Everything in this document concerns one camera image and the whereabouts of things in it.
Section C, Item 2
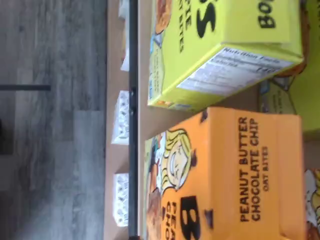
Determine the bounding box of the white patterned carton box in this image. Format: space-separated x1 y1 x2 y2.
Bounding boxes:
112 172 131 228
110 89 131 146

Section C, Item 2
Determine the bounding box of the white yellow banana nut box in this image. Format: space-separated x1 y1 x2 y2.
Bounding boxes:
119 46 131 73

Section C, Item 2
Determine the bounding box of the yellow snack box front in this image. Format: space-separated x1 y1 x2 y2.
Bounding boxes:
146 0 305 114

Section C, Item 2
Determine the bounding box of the green Bobo's apple pie box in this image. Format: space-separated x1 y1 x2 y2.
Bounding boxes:
258 0 320 134

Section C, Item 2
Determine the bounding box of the black shelf rail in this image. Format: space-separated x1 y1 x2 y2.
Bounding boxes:
126 0 140 240

